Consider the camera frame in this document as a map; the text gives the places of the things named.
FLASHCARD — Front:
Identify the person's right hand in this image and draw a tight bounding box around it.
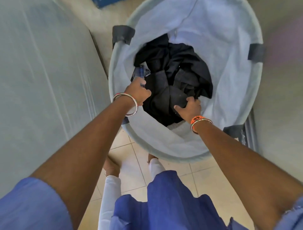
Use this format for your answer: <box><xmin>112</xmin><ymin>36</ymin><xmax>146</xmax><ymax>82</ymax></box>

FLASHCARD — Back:
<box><xmin>173</xmin><ymin>96</ymin><xmax>202</xmax><ymax>124</ymax></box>

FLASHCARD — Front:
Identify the blue plaid shirt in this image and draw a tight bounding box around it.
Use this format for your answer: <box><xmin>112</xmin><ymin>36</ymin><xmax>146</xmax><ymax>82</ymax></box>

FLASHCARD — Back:
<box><xmin>130</xmin><ymin>65</ymin><xmax>152</xmax><ymax>87</ymax></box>

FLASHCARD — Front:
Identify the person's blue tunic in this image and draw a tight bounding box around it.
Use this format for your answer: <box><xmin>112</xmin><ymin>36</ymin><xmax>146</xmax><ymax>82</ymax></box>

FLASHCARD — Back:
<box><xmin>0</xmin><ymin>170</ymin><xmax>303</xmax><ymax>230</ymax></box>

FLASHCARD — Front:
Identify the person's left forearm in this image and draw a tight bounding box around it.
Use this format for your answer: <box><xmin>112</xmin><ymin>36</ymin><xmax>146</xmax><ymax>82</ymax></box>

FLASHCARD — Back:
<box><xmin>31</xmin><ymin>98</ymin><xmax>137</xmax><ymax>230</ymax></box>

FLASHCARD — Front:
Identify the white blue washing machine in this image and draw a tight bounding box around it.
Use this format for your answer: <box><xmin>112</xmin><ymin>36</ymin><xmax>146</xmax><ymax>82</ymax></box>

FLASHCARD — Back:
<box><xmin>0</xmin><ymin>0</ymin><xmax>112</xmax><ymax>192</ymax></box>

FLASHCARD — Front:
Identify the black clothes heap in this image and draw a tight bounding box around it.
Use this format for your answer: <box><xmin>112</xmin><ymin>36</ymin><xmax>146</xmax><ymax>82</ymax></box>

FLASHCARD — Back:
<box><xmin>134</xmin><ymin>33</ymin><xmax>213</xmax><ymax>127</ymax></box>

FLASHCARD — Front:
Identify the pink bucket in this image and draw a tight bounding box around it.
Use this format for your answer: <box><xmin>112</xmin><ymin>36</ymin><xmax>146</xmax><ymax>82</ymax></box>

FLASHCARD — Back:
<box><xmin>265</xmin><ymin>21</ymin><xmax>303</xmax><ymax>64</ymax></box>

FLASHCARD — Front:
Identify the white round laundry hamper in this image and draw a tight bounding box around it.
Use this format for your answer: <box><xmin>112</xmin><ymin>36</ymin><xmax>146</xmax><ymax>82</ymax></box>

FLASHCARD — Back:
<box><xmin>108</xmin><ymin>0</ymin><xmax>265</xmax><ymax>164</ymax></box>

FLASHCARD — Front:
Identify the white trouser leg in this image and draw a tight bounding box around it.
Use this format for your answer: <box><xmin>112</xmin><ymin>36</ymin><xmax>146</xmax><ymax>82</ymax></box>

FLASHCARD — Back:
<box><xmin>148</xmin><ymin>158</ymin><xmax>166</xmax><ymax>179</ymax></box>
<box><xmin>98</xmin><ymin>175</ymin><xmax>122</xmax><ymax>230</ymax></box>

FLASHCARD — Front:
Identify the person's left hand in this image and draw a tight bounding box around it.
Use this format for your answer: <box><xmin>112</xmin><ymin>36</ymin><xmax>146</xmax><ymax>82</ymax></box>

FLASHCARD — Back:
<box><xmin>124</xmin><ymin>77</ymin><xmax>152</xmax><ymax>106</ymax></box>

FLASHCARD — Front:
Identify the orange thread bracelet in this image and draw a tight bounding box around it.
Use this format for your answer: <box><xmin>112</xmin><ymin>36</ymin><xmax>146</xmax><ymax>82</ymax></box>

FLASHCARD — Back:
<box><xmin>190</xmin><ymin>115</ymin><xmax>205</xmax><ymax>126</ymax></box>

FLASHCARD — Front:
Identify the beaded green red bangle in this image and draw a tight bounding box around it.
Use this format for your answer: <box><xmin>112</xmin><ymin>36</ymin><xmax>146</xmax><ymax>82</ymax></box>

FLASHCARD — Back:
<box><xmin>191</xmin><ymin>118</ymin><xmax>213</xmax><ymax>134</ymax></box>

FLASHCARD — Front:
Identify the person's right forearm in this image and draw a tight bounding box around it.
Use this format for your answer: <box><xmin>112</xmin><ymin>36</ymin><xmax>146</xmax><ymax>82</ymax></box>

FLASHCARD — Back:
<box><xmin>196</xmin><ymin>122</ymin><xmax>303</xmax><ymax>228</ymax></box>

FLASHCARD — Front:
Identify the thin multicolour bangle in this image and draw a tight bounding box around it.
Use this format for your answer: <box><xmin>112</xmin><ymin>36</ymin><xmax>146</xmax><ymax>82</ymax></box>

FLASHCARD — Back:
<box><xmin>113</xmin><ymin>93</ymin><xmax>139</xmax><ymax>117</ymax></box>

